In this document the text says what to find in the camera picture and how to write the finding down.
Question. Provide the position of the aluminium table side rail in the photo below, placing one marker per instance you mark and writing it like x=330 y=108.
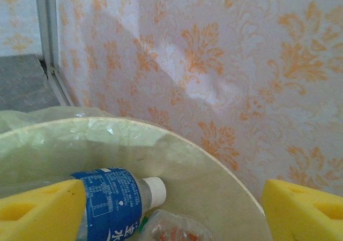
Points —
x=63 y=88

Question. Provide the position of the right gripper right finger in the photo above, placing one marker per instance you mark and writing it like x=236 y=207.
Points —
x=305 y=217

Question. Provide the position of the cream round plastic bin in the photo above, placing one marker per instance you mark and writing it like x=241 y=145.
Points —
x=201 y=176

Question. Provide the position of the clear plastic bottle white cap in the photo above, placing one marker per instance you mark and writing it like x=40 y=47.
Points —
x=177 y=227

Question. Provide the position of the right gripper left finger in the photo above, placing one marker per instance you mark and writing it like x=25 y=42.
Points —
x=40 y=214

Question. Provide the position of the blue label bottle white cap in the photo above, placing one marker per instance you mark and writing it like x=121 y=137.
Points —
x=112 y=198

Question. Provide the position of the aluminium frame post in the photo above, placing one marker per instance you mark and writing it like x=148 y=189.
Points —
x=48 y=24

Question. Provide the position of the translucent plastic bin liner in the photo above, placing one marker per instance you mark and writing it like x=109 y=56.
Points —
x=53 y=115

